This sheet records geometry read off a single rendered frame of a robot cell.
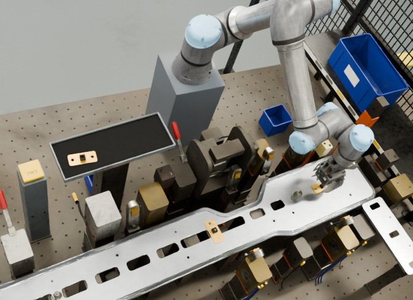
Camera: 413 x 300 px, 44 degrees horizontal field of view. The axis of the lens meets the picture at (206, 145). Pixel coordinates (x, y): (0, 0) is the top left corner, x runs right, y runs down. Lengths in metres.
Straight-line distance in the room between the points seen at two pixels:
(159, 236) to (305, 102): 0.63
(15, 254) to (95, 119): 0.84
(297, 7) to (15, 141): 1.26
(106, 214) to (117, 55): 1.96
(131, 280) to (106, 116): 0.87
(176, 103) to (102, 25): 1.75
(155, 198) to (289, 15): 0.69
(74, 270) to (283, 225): 0.71
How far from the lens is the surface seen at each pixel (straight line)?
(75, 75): 3.29
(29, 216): 1.79
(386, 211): 2.05
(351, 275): 2.22
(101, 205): 1.60
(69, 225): 2.01
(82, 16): 3.63
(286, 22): 1.47
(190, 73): 1.88
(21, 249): 1.60
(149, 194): 1.66
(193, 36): 1.77
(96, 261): 1.65
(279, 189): 1.89
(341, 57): 2.25
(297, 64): 1.51
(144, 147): 1.65
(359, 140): 1.64
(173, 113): 1.96
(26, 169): 1.60
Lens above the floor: 2.55
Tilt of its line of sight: 55 degrees down
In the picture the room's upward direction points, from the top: 23 degrees clockwise
